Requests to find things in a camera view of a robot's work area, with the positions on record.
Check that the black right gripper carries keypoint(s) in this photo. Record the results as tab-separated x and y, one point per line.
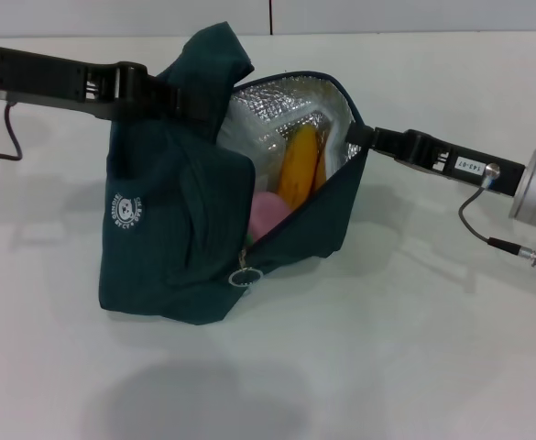
478	172

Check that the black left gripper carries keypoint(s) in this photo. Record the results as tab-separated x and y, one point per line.
38	75

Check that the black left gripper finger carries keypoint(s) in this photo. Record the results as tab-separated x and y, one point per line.
189	103

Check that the yellow toy banana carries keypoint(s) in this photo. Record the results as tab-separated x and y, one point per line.
302	165

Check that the pink toy peach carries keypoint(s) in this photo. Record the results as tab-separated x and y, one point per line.
267	213

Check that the dark teal insulated lunch bag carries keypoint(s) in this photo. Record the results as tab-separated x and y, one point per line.
167	238

